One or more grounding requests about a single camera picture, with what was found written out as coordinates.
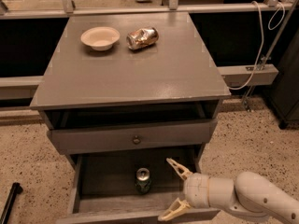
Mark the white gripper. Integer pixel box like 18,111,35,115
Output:
158,158,209,221

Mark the green soda can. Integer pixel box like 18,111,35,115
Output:
135,168,151,194

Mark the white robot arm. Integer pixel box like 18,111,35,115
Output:
158,158,299,224

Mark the open grey bottom drawer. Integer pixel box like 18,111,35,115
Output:
56,147,219,224

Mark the round brass drawer knob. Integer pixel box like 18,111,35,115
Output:
133,135,141,145

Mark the grey wooden drawer cabinet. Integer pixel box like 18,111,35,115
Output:
29,11,232,224

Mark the closed grey drawer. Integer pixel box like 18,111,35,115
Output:
48,119,218,154

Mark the crushed gold soda can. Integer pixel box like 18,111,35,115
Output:
126,27,159,50

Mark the dark grey cabinet at right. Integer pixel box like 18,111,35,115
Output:
270,31,299,129

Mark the black rod on floor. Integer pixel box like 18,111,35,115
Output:
0,182,22,224

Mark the white paper bowl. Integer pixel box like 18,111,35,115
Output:
80,27,120,51

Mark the grey metal diagonal strut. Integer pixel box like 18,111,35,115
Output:
239,0,299,112

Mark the grey metal railing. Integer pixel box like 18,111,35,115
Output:
0,0,294,101

